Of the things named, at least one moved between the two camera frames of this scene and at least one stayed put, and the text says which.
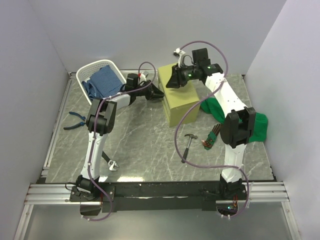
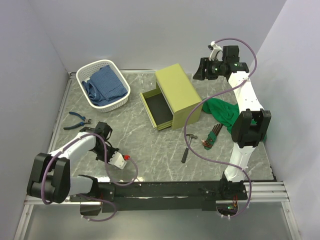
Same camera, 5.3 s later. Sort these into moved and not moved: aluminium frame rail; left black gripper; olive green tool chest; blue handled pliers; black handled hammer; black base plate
Moved: left black gripper; olive green tool chest
Not moved: blue handled pliers; aluminium frame rail; black base plate; black handled hammer
